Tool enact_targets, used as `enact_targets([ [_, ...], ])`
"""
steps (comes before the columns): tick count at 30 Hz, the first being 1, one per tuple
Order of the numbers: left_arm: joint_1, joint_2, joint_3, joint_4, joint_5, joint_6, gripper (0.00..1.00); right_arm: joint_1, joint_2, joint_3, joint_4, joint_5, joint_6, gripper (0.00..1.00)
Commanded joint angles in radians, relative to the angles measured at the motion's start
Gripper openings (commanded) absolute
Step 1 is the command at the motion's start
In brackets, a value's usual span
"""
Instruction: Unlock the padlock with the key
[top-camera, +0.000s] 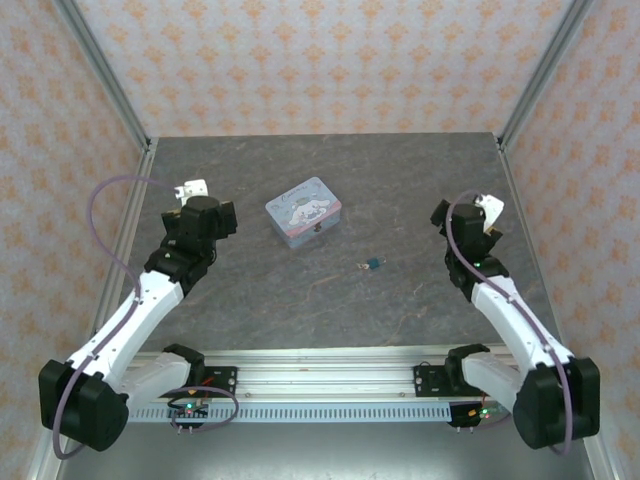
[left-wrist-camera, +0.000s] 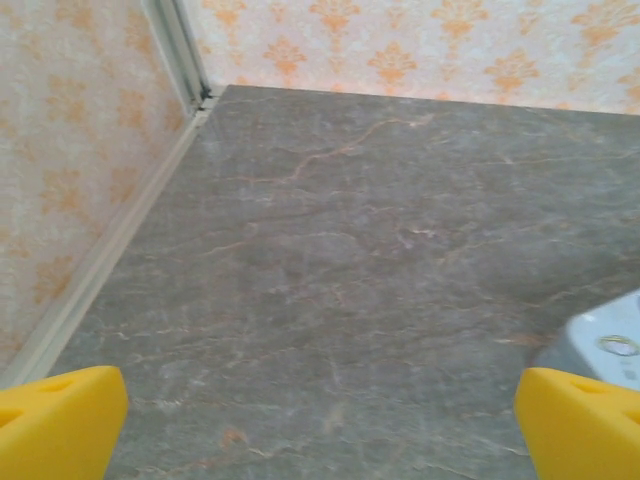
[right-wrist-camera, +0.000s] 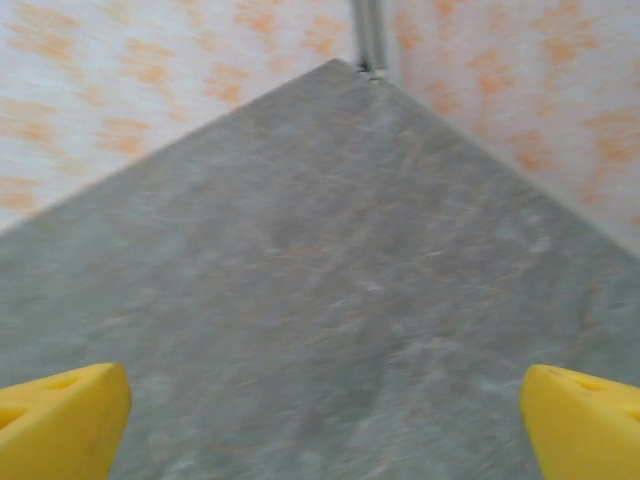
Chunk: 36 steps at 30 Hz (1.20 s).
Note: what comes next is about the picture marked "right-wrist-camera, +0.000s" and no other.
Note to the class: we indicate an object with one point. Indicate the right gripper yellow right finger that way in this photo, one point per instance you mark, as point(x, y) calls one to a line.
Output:
point(585, 435)

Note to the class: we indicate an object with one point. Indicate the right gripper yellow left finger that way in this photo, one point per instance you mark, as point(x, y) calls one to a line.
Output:
point(60, 430)

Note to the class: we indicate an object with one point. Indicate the aluminium frame post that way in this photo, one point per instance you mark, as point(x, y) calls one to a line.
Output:
point(370, 30)

